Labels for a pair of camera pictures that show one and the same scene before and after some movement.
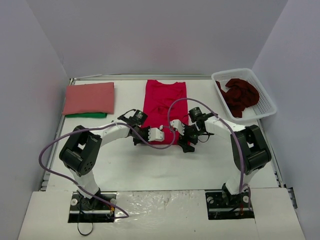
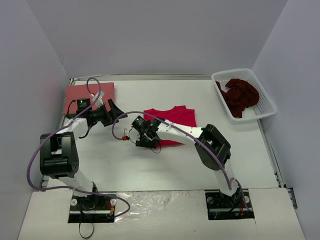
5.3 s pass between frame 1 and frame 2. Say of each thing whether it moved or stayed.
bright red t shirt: moved
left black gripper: moved
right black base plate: stayed
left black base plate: stayed
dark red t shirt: stayed
